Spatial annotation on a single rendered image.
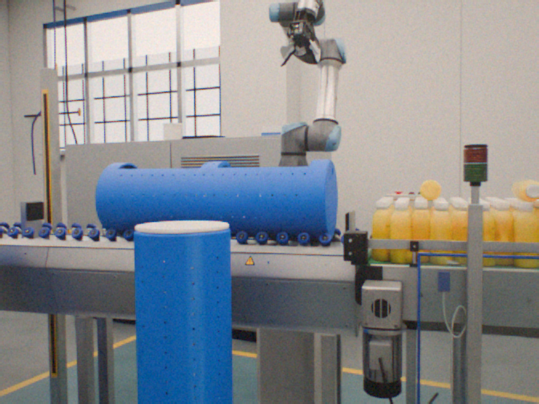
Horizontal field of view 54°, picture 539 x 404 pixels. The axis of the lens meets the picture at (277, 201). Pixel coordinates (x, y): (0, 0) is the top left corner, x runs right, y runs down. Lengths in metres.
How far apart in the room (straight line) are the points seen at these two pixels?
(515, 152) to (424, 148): 0.68
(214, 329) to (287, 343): 0.85
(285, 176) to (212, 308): 0.54
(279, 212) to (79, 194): 3.02
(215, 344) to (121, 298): 0.67
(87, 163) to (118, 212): 2.53
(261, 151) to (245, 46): 1.52
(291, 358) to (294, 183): 0.89
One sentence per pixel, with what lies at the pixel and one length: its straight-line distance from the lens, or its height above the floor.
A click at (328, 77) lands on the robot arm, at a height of 1.61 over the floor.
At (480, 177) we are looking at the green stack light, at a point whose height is 1.17.
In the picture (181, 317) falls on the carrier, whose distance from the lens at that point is 1.52.
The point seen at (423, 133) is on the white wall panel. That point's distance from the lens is 4.58.
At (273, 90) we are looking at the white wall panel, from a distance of 4.72.
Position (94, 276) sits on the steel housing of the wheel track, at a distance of 2.16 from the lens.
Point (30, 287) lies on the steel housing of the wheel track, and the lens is 2.37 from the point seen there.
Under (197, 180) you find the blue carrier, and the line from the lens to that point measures 1.92.
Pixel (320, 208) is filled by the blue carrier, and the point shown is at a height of 1.07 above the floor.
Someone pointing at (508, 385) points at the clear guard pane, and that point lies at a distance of 1.74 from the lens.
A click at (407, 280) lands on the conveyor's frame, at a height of 0.86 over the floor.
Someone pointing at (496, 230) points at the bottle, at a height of 1.01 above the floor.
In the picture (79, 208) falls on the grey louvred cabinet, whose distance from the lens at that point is 4.65.
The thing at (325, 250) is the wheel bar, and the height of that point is 0.92.
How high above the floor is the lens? 1.19
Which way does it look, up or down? 3 degrees down
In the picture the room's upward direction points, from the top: 1 degrees counter-clockwise
